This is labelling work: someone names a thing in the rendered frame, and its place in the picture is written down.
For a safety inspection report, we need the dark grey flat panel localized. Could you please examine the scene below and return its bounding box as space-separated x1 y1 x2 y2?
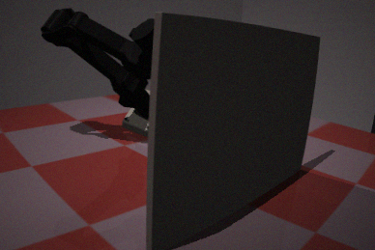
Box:
146 13 320 250

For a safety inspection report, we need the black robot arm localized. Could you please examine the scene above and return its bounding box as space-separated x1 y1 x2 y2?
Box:
41 8 155 120

